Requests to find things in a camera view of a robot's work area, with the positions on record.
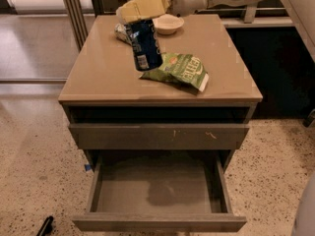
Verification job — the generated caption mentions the crushed silver soda can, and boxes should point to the crushed silver soda can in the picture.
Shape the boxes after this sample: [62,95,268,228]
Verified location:
[114,24,131,45]

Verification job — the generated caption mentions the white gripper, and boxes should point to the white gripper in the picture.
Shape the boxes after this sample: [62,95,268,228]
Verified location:
[116,0,208,24]

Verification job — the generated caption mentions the open grey middle drawer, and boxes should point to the open grey middle drawer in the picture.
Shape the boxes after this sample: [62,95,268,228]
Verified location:
[73,151,246,232]

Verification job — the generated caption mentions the blue pepsi can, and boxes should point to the blue pepsi can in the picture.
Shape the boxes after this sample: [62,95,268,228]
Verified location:
[125,19,162,72]

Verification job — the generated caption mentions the white paper bowl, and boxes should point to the white paper bowl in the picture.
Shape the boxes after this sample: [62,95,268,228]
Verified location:
[154,14,184,35]

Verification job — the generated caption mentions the black object on floor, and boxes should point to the black object on floor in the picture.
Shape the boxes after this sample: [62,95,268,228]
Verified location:
[36,216,54,236]

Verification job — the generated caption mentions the green chip bag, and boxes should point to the green chip bag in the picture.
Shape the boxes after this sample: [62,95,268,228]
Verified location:
[141,53,209,91]

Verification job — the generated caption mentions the grey top drawer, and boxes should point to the grey top drawer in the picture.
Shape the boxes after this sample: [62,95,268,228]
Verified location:
[69,124,249,150]

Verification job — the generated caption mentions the grey drawer cabinet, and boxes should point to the grey drawer cabinet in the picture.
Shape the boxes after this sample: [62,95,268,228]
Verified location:
[59,15,262,166]

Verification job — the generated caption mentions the blue tape piece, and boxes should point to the blue tape piece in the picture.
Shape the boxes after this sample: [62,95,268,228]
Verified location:
[84,164,92,171]

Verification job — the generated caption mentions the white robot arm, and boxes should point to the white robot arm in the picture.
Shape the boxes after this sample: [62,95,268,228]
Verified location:
[117,0,315,236]

